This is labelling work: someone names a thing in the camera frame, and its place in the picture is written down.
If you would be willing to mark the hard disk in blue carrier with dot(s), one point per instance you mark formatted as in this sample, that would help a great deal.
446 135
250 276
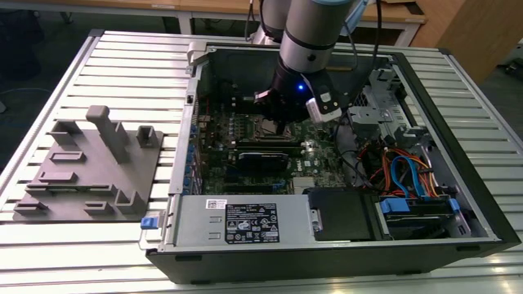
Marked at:
394 206

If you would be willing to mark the black plastic shroud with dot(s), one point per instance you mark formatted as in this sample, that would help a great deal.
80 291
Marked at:
347 214

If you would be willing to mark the small silver heatsink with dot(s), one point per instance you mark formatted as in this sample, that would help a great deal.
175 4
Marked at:
304 182

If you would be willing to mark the silver CPU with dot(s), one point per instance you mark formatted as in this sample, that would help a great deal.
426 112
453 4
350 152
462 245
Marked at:
267 128

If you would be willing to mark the metal drive cage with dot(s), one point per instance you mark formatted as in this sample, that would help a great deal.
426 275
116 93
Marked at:
367 118

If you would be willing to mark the wooden cabinet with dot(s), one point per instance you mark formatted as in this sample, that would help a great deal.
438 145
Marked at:
478 30

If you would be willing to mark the CPU socket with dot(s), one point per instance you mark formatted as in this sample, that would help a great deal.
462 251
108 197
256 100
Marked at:
266 137

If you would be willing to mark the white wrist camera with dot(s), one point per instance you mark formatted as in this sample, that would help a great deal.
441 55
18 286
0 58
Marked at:
316 113

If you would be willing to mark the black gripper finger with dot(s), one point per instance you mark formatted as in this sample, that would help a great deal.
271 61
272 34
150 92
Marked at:
284 127
278 127

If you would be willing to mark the wooden desk white frame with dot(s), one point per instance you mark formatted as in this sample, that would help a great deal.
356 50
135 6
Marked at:
123 7
396 16

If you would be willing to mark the grey case latch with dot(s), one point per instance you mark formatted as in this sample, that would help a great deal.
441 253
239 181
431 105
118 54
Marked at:
195 53

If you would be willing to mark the black graphics card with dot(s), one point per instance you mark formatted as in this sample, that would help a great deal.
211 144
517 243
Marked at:
263 163

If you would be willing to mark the blue plastic latch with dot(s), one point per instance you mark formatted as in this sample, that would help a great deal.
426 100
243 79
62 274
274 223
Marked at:
148 223

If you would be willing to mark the silver power supply unit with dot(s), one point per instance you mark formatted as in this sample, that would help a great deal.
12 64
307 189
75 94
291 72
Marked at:
196 220

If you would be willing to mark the black PC case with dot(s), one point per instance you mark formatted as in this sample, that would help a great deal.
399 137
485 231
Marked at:
286 269

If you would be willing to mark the green motherboard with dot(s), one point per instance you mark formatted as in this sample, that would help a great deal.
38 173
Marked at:
323 153

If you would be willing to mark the black expansion slot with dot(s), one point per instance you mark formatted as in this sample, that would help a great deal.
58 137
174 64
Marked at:
244 180
248 190

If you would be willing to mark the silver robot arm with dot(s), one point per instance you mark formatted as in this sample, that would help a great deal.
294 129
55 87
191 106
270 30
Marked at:
310 36

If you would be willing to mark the grey parts rack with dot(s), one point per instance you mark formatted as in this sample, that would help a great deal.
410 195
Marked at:
94 177

